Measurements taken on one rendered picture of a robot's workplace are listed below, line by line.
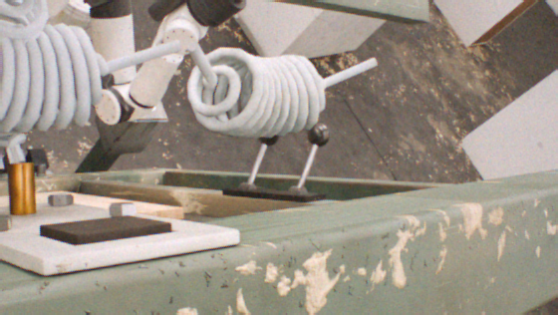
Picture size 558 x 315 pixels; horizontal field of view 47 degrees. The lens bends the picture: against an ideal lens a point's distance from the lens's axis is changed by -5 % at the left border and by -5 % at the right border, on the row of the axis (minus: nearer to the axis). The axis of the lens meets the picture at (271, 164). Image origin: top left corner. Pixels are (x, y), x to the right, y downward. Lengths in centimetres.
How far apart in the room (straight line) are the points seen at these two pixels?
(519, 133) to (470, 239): 422
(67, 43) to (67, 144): 243
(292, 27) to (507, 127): 179
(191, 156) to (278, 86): 260
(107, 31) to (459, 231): 108
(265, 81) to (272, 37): 324
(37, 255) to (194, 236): 7
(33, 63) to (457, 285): 30
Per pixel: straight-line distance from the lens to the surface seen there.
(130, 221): 32
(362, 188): 124
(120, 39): 142
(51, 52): 38
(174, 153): 304
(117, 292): 27
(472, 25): 598
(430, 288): 43
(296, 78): 51
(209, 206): 119
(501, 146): 474
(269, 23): 373
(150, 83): 137
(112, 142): 182
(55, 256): 26
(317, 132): 107
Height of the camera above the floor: 217
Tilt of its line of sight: 40 degrees down
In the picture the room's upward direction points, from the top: 48 degrees clockwise
